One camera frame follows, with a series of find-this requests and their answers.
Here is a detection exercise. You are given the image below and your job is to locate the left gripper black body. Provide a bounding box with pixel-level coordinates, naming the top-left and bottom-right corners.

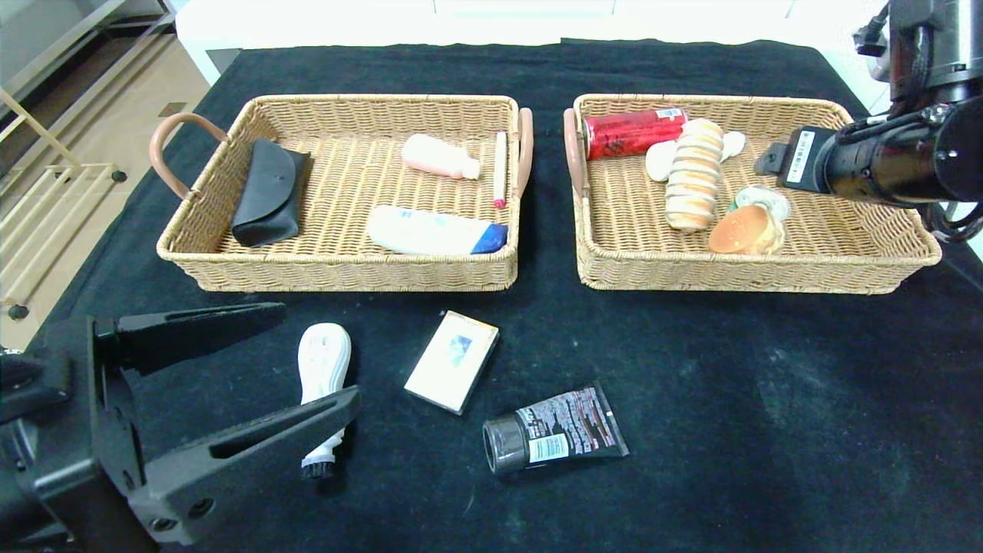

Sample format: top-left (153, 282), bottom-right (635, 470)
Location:
top-left (15, 315), bottom-right (161, 553)

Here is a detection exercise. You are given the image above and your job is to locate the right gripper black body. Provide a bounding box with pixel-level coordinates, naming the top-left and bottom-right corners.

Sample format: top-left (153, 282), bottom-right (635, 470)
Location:
top-left (782, 125), bottom-right (878, 199)

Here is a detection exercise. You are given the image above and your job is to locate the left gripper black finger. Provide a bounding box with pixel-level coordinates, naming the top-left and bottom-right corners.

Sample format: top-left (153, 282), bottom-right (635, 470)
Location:
top-left (127, 385), bottom-right (362, 546)
top-left (95, 302), bottom-right (287, 376)

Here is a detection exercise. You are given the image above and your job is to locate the small tin can green label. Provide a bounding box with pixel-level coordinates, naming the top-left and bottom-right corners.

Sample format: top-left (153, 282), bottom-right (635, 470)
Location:
top-left (728, 184), bottom-right (793, 224)

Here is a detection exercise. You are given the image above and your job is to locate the round brown bun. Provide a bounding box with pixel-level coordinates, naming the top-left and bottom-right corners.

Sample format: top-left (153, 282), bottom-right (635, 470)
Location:
top-left (707, 204), bottom-right (788, 257)

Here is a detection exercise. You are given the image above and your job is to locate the ridged long bread loaf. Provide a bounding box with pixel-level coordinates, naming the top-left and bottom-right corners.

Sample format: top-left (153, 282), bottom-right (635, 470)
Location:
top-left (664, 117), bottom-right (726, 233)

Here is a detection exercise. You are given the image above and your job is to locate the white brush-tip bottle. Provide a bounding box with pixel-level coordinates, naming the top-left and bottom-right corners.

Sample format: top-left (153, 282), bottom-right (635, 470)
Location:
top-left (296, 322), bottom-right (353, 482)

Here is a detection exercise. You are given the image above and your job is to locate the wicker basket holding food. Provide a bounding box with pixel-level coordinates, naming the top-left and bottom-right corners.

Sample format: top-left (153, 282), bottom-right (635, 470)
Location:
top-left (562, 93), bottom-right (945, 296)

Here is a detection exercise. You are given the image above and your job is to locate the wicker basket holding toiletries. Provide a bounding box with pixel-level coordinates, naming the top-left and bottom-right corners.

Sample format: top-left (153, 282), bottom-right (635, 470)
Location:
top-left (149, 94), bottom-right (535, 294)

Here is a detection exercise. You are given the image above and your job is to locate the white bottle green label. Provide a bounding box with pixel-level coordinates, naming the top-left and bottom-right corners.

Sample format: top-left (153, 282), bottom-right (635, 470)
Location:
top-left (644, 130), bottom-right (747, 184)

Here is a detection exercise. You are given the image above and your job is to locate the red soda can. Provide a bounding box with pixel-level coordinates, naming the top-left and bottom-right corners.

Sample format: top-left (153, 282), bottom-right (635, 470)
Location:
top-left (581, 107), bottom-right (690, 162)

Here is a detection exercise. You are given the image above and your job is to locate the black glasses case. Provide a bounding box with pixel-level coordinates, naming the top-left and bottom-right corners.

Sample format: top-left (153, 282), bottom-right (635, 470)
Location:
top-left (231, 138), bottom-right (313, 250)

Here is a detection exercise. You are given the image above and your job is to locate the light wooden slatted rack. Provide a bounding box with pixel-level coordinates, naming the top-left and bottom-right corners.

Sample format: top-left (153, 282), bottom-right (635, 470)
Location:
top-left (0, 88), bottom-right (129, 323)

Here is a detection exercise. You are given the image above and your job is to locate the white gold-edged card box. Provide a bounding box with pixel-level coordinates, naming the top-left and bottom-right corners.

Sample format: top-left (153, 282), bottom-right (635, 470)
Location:
top-left (403, 310), bottom-right (501, 417)

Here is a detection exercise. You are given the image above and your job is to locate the white bottle blue cap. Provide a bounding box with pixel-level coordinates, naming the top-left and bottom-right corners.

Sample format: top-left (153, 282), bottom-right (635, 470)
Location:
top-left (366, 204), bottom-right (510, 257)

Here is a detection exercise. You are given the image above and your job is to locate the white pen pink tip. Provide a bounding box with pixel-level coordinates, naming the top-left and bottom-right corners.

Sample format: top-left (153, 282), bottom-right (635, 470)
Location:
top-left (492, 131), bottom-right (509, 210)

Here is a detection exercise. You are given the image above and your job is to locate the black table cloth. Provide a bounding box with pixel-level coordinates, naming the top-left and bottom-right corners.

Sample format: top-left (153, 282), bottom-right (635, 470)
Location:
top-left (0, 38), bottom-right (983, 553)

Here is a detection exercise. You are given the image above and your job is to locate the small pink bottle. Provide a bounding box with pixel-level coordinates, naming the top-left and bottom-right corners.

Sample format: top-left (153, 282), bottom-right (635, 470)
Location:
top-left (401, 133), bottom-right (482, 182)

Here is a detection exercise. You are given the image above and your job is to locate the grey shelf unit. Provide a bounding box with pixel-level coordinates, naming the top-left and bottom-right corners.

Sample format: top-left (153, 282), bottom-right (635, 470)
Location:
top-left (0, 0), bottom-right (179, 104)

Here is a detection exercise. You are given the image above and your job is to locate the black cosmetic tube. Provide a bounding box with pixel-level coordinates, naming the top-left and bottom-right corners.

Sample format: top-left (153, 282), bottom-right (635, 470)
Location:
top-left (482, 381), bottom-right (631, 476)

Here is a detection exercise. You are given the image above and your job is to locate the right arm thick black cable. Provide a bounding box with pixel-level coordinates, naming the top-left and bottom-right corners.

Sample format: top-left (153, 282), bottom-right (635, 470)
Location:
top-left (852, 0), bottom-right (896, 59)

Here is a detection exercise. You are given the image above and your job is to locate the right arm thin tagged cable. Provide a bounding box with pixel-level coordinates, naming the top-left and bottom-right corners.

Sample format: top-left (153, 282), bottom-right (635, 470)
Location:
top-left (918, 201), bottom-right (983, 246)

